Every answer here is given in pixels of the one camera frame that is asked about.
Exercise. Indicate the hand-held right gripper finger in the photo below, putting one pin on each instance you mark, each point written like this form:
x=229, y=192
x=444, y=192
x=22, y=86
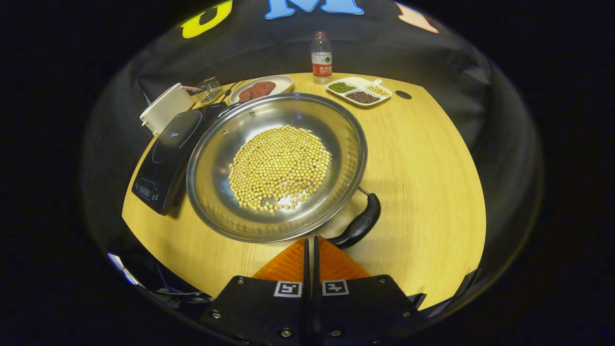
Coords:
x=316, y=269
x=306, y=269

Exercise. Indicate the black induction cooktop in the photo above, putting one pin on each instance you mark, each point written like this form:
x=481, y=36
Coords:
x=168, y=154

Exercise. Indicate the soybeans in pot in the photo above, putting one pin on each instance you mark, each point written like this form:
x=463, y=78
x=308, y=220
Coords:
x=278, y=168

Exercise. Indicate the dark red beans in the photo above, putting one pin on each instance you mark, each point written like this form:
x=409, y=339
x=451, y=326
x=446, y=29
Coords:
x=362, y=97

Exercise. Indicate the green mung beans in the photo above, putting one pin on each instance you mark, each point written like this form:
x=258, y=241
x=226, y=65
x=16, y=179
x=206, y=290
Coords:
x=342, y=87

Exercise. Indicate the red meat slices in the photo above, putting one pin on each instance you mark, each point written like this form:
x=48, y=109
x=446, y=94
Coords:
x=257, y=90

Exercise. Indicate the white oval plate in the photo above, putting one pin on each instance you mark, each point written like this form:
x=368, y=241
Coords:
x=284, y=82

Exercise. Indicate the yellow beans in dish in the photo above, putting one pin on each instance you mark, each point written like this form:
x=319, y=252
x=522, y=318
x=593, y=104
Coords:
x=378, y=90

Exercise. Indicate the white divided dish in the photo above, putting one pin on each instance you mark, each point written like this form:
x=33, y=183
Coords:
x=358, y=80

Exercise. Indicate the clear water bottle red label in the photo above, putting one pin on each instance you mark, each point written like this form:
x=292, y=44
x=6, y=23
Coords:
x=322, y=62

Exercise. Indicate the white toaster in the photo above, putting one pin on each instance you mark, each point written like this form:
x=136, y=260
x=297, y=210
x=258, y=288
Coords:
x=166, y=108

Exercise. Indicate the pink stick in holder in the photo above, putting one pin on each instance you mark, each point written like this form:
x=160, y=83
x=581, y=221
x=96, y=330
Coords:
x=190, y=88

